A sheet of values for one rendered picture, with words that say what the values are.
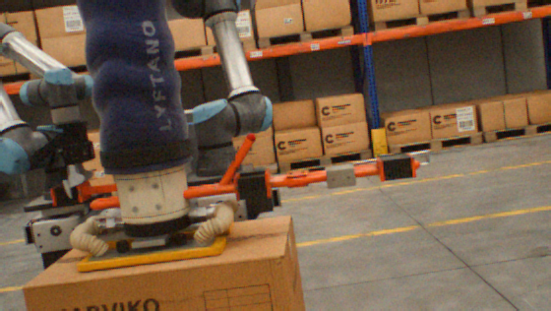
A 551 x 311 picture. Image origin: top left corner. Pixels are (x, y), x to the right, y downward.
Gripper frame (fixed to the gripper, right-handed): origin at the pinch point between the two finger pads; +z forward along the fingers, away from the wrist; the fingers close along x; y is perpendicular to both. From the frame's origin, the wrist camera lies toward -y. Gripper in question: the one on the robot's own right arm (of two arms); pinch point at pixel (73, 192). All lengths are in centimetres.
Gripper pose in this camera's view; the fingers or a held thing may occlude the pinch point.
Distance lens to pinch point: 208.8
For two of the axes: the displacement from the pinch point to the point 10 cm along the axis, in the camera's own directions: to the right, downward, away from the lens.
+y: 9.9, -1.4, -0.6
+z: 1.5, 9.8, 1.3
